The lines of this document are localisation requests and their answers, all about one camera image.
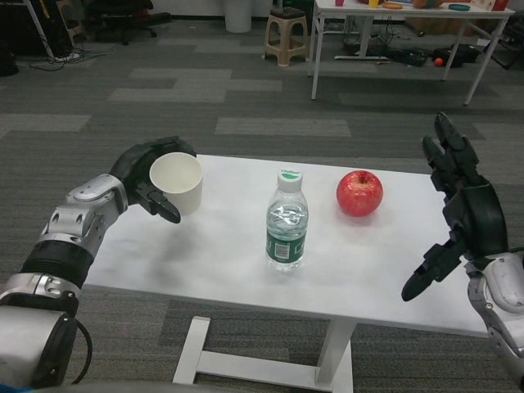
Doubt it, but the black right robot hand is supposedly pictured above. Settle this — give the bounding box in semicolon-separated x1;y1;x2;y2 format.
400;112;511;303

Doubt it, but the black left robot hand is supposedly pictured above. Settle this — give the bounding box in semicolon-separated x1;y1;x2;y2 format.
109;136;198;224

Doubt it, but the white paper cup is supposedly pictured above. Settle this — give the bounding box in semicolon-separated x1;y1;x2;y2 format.
148;151;205;217

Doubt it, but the red apple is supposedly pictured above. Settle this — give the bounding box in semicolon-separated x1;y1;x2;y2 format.
336;170;385;218

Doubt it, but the black office chair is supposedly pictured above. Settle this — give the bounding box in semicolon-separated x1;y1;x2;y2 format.
88;0;171;46

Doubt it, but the black bag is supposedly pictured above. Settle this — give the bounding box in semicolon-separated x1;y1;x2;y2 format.
431;45;480;69

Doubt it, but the white whiteboard stand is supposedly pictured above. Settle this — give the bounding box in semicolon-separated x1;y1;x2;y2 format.
26;0;56;58

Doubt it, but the clear water bottle green label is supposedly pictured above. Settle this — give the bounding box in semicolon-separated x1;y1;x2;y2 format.
265;166;309;274

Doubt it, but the black equipment pile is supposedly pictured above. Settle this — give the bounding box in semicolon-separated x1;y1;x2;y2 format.
341;36;429;66

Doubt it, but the white cylindrical plant pot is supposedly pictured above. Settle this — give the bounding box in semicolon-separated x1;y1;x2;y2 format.
224;0;251;34

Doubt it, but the beige plastic stool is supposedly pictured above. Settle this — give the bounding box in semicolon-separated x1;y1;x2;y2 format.
263;10;310;66

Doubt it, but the white background table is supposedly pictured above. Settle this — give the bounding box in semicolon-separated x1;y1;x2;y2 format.
309;0;516;106

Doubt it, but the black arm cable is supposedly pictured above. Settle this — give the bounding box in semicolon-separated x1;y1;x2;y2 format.
71;317;94;386

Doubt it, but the white table base frame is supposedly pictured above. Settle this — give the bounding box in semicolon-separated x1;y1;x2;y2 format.
171;315;355;393

